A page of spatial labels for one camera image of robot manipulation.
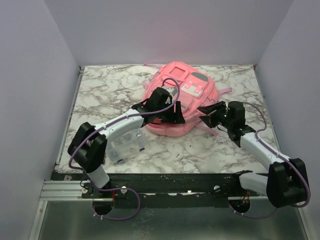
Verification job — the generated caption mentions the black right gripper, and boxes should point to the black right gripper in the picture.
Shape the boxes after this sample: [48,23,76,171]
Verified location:
[197,101,233,130]

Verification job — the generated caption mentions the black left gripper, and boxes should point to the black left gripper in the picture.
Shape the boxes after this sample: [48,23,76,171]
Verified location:
[155,100,185,124]

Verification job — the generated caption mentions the pink student backpack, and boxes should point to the pink student backpack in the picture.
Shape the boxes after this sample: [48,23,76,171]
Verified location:
[142,61,232,137]

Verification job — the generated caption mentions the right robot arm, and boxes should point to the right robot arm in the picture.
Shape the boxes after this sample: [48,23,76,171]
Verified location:
[198,101,311,208]

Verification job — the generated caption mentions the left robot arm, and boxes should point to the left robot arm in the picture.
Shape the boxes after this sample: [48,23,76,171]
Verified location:
[67,87,182,198]

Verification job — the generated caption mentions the clear plastic screw organizer box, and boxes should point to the clear plastic screw organizer box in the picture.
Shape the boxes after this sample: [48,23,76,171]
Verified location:
[105,129,147,164]

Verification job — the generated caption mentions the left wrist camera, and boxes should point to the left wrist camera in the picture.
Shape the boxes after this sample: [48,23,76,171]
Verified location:
[166,87,178,99]

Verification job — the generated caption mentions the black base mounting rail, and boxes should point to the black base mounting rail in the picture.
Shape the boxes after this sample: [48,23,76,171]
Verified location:
[51,172,257,213]

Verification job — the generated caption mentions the aluminium extrusion rail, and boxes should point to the aluminium extrusion rail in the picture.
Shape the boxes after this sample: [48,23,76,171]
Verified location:
[39,180,82,201]

